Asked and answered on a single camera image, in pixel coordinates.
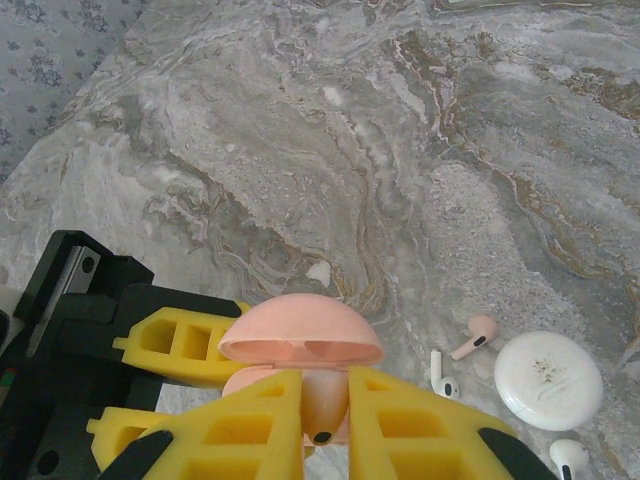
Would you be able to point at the pink round charging case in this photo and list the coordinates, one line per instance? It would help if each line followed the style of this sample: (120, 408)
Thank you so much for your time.
(300, 325)

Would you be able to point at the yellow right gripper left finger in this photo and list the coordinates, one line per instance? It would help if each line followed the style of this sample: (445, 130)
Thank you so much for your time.
(250, 440)

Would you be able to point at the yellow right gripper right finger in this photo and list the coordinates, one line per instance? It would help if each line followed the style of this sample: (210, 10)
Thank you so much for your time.
(410, 440)

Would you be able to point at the white round charging case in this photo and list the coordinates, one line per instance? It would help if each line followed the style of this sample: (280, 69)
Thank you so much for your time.
(550, 380)

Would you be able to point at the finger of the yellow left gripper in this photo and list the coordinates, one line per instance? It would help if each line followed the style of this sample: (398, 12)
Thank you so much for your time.
(165, 345)
(120, 430)

